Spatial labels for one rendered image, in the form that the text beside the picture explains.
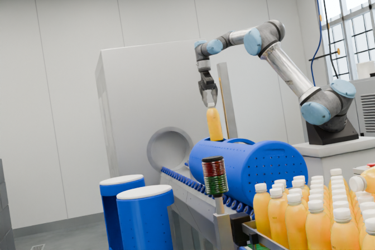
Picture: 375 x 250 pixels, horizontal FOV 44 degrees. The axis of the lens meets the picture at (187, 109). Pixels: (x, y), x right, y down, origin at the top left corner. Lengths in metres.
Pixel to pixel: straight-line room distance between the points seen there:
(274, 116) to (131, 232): 5.28
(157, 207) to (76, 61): 4.81
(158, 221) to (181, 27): 5.08
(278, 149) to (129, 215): 0.82
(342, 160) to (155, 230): 0.92
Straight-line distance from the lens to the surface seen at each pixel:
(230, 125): 3.26
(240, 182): 1.80
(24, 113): 6.86
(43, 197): 6.90
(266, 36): 2.14
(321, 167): 2.15
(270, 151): 1.84
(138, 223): 2.25
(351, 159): 2.21
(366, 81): 3.91
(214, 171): 1.28
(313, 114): 2.06
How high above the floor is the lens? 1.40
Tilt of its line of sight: level
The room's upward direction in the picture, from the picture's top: 9 degrees counter-clockwise
